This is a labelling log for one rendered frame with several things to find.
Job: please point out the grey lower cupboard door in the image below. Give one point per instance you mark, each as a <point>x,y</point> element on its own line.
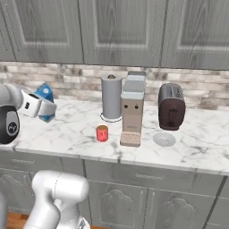
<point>13,190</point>
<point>179,211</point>
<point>119,205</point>

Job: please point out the beige coffee machine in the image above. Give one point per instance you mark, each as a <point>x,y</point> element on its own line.
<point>132,113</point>

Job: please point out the grey paper towel roll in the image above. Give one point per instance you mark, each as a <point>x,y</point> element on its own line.
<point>111,97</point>

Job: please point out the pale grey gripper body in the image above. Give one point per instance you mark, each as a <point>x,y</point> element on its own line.
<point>47,108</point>

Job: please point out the grey drawer front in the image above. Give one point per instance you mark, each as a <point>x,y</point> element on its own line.
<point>179,177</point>
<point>35,162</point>

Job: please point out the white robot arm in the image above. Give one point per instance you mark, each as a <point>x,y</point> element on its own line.
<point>56,190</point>

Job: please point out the grey upper cupboard door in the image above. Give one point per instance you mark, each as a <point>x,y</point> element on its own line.
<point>44,27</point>
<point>122,29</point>
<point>3,38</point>
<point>199,32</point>

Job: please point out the dark brown toaster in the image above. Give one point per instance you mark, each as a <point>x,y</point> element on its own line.
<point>171,107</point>

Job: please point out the grey cupboard door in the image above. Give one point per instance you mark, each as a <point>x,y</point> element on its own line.
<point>199,32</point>
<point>44,27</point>
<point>13,190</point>
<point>122,29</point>
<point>119,205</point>
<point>179,211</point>
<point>3,38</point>

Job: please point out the red coffee cup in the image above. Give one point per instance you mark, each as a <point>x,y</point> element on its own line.
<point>102,133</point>

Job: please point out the blue milk carton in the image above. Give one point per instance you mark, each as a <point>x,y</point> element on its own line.
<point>46,90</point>

